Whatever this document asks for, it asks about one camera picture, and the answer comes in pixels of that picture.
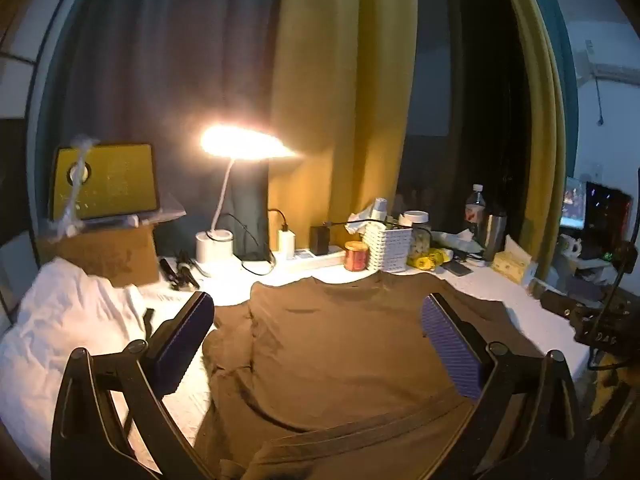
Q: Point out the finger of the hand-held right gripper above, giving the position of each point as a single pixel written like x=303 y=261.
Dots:
x=556 y=302

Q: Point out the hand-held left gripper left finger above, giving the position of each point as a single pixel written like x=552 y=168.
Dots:
x=182 y=340

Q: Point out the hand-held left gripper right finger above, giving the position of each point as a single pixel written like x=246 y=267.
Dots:
x=450 y=345

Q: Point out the brown t-shirt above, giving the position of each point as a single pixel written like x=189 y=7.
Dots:
x=340 y=350

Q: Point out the yellow tissue pack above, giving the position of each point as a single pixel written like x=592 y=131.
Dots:
x=512 y=265

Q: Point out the white paper card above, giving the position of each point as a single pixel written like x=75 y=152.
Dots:
x=511 y=245

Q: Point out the grey smartphone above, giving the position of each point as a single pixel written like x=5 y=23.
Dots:
x=457 y=268

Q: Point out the yellow duck snack packet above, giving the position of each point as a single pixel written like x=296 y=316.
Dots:
x=427 y=260

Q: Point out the steel tumbler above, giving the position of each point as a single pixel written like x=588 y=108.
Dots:
x=494 y=235

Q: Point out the computer case with lights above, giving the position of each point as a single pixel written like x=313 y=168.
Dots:
x=607 y=220

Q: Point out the white desk lamp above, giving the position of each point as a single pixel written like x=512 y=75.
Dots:
x=215 y=247

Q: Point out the computer monitor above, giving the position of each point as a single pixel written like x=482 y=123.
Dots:
x=574 y=202

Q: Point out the printed paper towel pack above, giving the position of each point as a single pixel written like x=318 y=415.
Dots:
x=455 y=241

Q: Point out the cardboard box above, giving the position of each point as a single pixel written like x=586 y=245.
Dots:
x=110 y=255

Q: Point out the white textured table cover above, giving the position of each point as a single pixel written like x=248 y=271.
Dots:
x=280 y=285

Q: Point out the white woven plastic basket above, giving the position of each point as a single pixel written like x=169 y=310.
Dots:
x=387 y=250

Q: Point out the plastic water bottle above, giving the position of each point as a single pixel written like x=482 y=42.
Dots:
x=475 y=210

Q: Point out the red tin can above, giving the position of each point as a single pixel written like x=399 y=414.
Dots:
x=356 y=257

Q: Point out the clear jar with white lid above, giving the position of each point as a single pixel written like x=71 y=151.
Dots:
x=415 y=217

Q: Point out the white crumpled cloth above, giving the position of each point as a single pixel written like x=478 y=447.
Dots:
x=50 y=320

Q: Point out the white charger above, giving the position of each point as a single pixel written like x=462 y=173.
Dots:
x=286 y=245

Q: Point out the crumpled tissue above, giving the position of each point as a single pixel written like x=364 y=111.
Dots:
x=357 y=222

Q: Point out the white and blue tube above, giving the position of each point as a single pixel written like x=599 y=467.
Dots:
x=378 y=209

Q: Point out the white power strip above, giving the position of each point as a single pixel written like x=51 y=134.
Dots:
x=320 y=260

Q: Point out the black charger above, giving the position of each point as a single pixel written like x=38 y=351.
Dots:
x=320 y=240

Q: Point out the tablet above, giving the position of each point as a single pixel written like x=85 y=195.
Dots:
x=120 y=180

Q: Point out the yellow curtain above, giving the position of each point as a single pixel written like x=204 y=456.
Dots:
x=340 y=110
x=540 y=110

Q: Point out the dark window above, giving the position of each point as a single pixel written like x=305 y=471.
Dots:
x=460 y=85

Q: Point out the dark green curtain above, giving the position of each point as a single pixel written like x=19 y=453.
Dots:
x=150 y=60

